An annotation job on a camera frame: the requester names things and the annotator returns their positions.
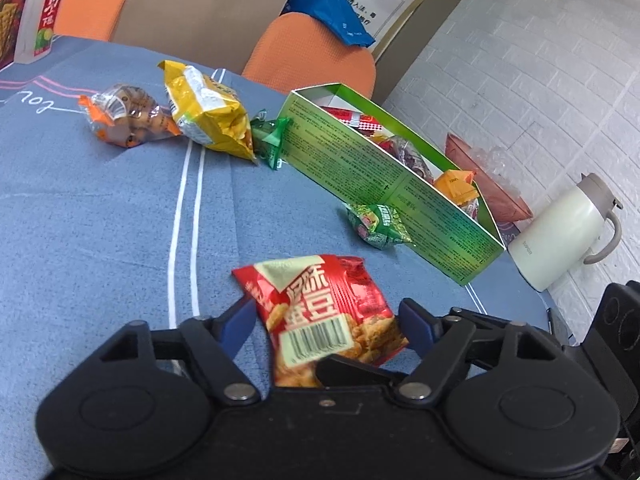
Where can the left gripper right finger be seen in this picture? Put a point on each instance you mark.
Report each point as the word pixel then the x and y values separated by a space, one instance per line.
pixel 441 344

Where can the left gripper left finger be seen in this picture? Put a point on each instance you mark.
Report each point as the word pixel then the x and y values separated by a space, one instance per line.
pixel 212 344

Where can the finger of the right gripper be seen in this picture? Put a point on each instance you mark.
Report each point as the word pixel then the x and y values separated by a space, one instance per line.
pixel 338 371

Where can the red spicy bean packet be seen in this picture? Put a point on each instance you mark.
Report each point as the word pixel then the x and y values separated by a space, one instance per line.
pixel 319 305

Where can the orange snack packet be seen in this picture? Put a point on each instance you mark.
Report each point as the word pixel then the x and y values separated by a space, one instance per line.
pixel 458 186

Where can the clear red dates packet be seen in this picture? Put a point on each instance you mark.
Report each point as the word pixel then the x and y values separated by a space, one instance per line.
pixel 404 151

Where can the small green candy packet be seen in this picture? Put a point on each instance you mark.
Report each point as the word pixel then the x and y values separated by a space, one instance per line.
pixel 268 135

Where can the yellow green chips packet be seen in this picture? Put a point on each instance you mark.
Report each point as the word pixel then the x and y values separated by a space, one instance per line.
pixel 206 111

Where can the clear orange nut packet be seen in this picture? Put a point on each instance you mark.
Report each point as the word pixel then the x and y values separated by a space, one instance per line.
pixel 127 116

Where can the cream thermos jug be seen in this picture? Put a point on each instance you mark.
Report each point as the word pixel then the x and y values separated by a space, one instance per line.
pixel 580 226

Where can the green cardboard box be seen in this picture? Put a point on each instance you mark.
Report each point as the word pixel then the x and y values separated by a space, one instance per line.
pixel 357 171

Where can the green pea snack packet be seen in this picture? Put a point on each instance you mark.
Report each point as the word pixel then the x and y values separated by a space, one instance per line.
pixel 379 226

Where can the pink plastic bowl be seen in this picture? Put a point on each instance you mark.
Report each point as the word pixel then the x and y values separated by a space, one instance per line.
pixel 502 206

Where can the blue tablecloth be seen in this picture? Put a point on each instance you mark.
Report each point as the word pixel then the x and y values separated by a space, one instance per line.
pixel 94 236

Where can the clear plastic bag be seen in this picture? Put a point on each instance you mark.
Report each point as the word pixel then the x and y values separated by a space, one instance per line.
pixel 496 163

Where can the red white snack packet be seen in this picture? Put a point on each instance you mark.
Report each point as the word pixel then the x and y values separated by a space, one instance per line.
pixel 354 119

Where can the right orange chair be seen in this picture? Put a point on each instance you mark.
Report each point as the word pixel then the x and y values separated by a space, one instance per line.
pixel 297 51

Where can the brown paper bag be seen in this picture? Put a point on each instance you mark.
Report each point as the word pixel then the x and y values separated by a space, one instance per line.
pixel 213 33

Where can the blue fabric bag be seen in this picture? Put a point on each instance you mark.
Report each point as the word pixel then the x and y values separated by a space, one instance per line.
pixel 320 2

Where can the red white juice carton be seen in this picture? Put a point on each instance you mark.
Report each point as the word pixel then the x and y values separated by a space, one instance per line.
pixel 34 38

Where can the red cracker box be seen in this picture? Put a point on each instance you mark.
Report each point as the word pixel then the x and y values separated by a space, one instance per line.
pixel 11 14

